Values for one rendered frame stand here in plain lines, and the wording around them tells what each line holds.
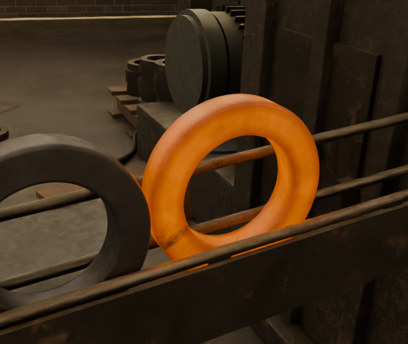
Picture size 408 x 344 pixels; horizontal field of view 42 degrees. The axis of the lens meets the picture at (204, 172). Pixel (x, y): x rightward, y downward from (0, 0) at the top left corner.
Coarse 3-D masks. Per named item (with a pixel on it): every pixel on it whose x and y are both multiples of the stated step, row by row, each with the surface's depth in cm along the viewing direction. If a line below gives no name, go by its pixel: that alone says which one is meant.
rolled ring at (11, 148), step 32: (0, 160) 40; (32, 160) 41; (64, 160) 42; (96, 160) 43; (0, 192) 40; (96, 192) 44; (128, 192) 46; (128, 224) 47; (96, 256) 50; (128, 256) 48; (0, 288) 46; (64, 288) 49
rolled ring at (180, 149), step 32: (224, 96) 49; (256, 96) 50; (192, 128) 46; (224, 128) 48; (256, 128) 49; (288, 128) 51; (160, 160) 47; (192, 160) 47; (288, 160) 53; (160, 192) 47; (288, 192) 54; (160, 224) 48; (256, 224) 56; (288, 224) 55
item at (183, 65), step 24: (192, 24) 175; (216, 24) 175; (240, 24) 177; (168, 48) 197; (192, 48) 178; (216, 48) 172; (240, 48) 177; (168, 72) 201; (192, 72) 180; (216, 72) 173; (240, 72) 178; (192, 96) 183; (216, 96) 178; (144, 120) 220; (168, 120) 207; (144, 144) 224; (192, 192) 183; (216, 192) 165; (192, 216) 187; (216, 216) 167
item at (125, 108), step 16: (128, 64) 272; (144, 64) 249; (160, 64) 226; (128, 80) 274; (144, 80) 253; (160, 80) 228; (128, 96) 275; (144, 96) 255; (160, 96) 233; (112, 112) 291; (128, 112) 256
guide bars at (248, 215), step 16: (352, 128) 62; (368, 128) 63; (336, 144) 62; (208, 160) 55; (224, 160) 56; (240, 160) 57; (336, 160) 63; (336, 176) 64; (368, 176) 64; (384, 176) 64; (400, 176) 65; (80, 192) 50; (320, 192) 61; (336, 192) 62; (352, 192) 64; (16, 208) 48; (32, 208) 49; (48, 208) 49; (256, 208) 58; (192, 224) 56; (208, 224) 56; (224, 224) 56; (32, 272) 49; (48, 272) 50; (64, 272) 50; (16, 288) 49
